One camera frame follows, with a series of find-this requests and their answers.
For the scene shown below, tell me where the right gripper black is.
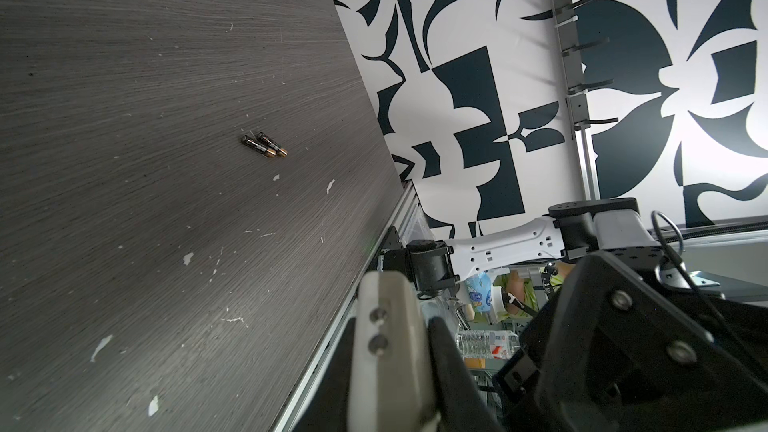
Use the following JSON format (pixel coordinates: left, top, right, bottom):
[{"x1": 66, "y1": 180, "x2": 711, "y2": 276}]
[{"x1": 494, "y1": 251, "x2": 767, "y2": 431}]

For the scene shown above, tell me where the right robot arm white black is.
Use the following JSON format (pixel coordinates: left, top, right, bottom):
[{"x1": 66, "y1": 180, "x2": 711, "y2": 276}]
[{"x1": 379, "y1": 198, "x2": 767, "y2": 431}]

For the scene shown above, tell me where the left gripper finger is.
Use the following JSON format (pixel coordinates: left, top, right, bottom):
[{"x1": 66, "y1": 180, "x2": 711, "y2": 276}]
[{"x1": 427, "y1": 317, "x2": 502, "y2": 432}]

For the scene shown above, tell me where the plastic water bottle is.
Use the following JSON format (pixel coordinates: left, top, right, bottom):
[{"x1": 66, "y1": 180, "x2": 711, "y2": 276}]
[{"x1": 455, "y1": 330, "x2": 520, "y2": 360}]

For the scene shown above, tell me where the white remote control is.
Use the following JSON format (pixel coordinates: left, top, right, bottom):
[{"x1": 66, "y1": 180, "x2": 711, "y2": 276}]
[{"x1": 346, "y1": 271, "x2": 440, "y2": 431}]

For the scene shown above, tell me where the person in green shirt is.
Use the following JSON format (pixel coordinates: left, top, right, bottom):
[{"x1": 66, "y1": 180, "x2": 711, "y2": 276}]
[{"x1": 502, "y1": 261, "x2": 575, "y2": 318}]

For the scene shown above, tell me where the blue patterned cup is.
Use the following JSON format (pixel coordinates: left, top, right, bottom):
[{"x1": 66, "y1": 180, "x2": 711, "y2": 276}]
[{"x1": 464, "y1": 272, "x2": 493, "y2": 313}]

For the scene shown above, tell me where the aaa battery black copper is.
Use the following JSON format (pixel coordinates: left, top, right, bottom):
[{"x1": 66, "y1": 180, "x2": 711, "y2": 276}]
[
  {"x1": 241, "y1": 135, "x2": 277, "y2": 158},
  {"x1": 256, "y1": 132, "x2": 288, "y2": 157}
]

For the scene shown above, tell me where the grey wall hook rack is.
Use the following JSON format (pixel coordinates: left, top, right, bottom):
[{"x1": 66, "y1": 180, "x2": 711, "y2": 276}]
[{"x1": 551, "y1": 0, "x2": 613, "y2": 132}]

